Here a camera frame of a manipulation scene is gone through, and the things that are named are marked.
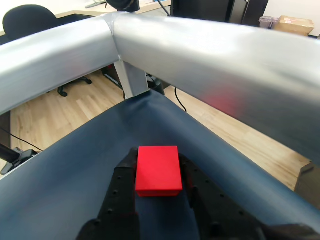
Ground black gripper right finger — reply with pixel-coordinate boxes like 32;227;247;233
177;152;266;240

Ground gripper black left finger with grey tip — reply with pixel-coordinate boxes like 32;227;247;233
76;146;140;240

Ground red cube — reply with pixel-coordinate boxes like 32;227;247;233
134;145;183;198

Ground cardboard box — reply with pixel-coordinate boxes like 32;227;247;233
274;15;315;37

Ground dark blue table mat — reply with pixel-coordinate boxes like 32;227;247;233
0;89;320;240

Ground black tripod clamp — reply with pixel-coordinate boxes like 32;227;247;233
0;143;39;176

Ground wooden-top desk, black panels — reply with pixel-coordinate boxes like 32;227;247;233
0;0;173;38

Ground mesh trash bin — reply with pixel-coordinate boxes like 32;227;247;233
259;16;280;30

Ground black office chair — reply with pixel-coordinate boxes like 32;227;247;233
2;4;93;98

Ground black cabinet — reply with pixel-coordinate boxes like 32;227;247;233
171;0;270;27

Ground thin black cable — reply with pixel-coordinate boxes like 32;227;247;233
0;127;44;153

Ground black floor cable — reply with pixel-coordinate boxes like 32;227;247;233
174;87;188;113

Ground silver frame post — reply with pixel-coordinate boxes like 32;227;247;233
113;61;150;100

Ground silver frame rail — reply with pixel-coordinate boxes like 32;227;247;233
0;13;121;116
109;12;320;163

